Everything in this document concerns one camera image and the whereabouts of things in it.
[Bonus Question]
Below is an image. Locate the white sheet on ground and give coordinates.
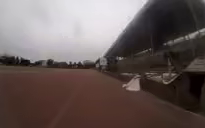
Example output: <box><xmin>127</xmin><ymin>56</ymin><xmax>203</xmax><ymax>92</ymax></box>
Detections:
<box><xmin>122</xmin><ymin>75</ymin><xmax>142</xmax><ymax>92</ymax></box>

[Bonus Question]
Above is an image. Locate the row of distant trees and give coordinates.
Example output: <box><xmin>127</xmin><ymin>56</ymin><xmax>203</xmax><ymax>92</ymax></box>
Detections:
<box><xmin>0</xmin><ymin>54</ymin><xmax>97</xmax><ymax>70</ymax></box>

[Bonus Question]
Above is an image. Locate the dark roofed grandstand building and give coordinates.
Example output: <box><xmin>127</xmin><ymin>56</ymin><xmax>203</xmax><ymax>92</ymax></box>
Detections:
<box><xmin>95</xmin><ymin>0</ymin><xmax>205</xmax><ymax>118</ymax></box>

